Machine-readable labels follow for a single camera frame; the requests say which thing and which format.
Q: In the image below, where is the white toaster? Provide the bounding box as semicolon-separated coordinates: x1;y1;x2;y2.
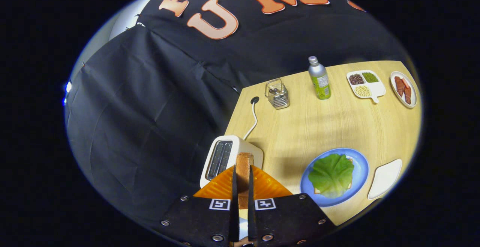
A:
199;135;264;188

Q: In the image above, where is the black backdrop cloth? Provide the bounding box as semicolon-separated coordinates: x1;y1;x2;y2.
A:
64;0;409;229

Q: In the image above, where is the blue round plate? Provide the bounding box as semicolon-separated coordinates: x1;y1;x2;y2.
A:
300;148;369;207

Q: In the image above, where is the white oval plate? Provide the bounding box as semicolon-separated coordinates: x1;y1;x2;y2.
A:
390;71;417;109

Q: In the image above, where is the white rectangular dish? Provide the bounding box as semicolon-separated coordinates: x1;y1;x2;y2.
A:
367;159;403;200

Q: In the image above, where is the toasted bread slice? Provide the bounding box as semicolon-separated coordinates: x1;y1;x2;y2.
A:
235;152;254;210

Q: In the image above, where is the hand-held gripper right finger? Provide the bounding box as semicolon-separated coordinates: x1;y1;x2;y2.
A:
247;164;336;247

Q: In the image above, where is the white divided dish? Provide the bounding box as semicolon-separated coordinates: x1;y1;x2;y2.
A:
346;70;386;104

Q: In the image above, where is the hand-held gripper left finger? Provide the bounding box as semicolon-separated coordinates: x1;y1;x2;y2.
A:
160;165;240;247

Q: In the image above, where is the white toaster cable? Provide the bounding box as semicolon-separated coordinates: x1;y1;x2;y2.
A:
243;99;260;140

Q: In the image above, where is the green lettuce leaf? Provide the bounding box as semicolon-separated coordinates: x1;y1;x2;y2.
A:
308;154;355;198

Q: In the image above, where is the wire mesh basket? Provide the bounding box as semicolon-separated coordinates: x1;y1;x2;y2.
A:
265;78;290;110

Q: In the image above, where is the silver bottle with green label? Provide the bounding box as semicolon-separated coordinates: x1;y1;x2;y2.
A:
308;56;331;100

